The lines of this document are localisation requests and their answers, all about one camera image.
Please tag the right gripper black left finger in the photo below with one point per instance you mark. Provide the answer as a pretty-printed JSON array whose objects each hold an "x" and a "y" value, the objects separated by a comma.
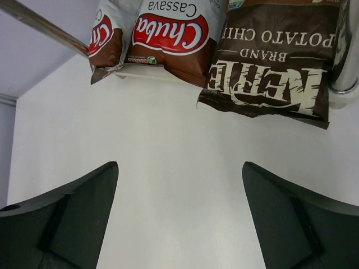
[{"x": 61, "y": 228}]

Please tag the brown Chuba chips bag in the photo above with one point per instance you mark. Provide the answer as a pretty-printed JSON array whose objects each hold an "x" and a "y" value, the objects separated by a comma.
[
  {"x": 111, "y": 36},
  {"x": 182, "y": 36}
]

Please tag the white two-tier shelf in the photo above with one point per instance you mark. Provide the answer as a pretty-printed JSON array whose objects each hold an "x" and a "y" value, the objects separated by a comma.
[{"x": 343, "y": 88}]

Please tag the brown Kettle sea salt bag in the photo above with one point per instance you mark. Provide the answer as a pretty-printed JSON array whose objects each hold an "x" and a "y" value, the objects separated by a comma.
[{"x": 274, "y": 58}]

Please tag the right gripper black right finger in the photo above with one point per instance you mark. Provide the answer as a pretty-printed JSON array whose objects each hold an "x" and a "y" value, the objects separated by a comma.
[{"x": 297, "y": 227}]

